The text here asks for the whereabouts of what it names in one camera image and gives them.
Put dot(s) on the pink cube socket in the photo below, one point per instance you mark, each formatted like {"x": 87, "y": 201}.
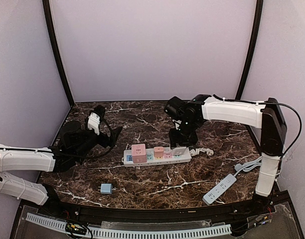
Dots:
{"x": 139, "y": 154}

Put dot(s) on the small circuit board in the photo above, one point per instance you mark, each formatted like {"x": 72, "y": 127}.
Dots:
{"x": 75, "y": 228}

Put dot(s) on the light blue cable duct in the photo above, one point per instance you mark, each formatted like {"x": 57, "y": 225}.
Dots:
{"x": 126, "y": 231}

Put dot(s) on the pink usb charger plug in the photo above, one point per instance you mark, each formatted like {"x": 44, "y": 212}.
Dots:
{"x": 158, "y": 152}

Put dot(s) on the white multicolour power strip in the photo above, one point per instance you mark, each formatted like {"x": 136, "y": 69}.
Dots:
{"x": 170, "y": 156}

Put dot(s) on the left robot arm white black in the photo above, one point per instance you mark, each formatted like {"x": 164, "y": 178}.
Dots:
{"x": 73, "y": 147}

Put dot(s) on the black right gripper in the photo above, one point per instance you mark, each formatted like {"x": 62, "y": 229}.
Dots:
{"x": 180, "y": 141}

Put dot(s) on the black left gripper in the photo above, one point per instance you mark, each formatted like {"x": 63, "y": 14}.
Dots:
{"x": 104, "y": 139}

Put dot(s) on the left black frame post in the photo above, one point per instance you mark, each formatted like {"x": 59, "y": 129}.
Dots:
{"x": 56, "y": 51}

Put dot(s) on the right black frame post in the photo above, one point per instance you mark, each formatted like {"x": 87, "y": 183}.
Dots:
{"x": 251, "y": 48}

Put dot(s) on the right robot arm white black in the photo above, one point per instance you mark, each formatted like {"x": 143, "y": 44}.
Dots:
{"x": 267, "y": 116}

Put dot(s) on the black frame post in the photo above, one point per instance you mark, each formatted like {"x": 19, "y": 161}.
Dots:
{"x": 251, "y": 48}
{"x": 56, "y": 51}

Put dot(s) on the white cube socket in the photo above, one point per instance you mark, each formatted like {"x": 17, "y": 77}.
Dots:
{"x": 177, "y": 151}

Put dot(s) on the black front rail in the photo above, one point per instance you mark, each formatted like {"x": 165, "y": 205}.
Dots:
{"x": 223, "y": 213}

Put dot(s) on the light blue power strip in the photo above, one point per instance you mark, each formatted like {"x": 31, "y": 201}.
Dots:
{"x": 218, "y": 190}

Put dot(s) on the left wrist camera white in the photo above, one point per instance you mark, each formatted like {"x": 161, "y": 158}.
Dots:
{"x": 93, "y": 122}

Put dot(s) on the blue usb charger plug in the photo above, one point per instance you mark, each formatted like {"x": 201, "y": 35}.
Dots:
{"x": 106, "y": 188}

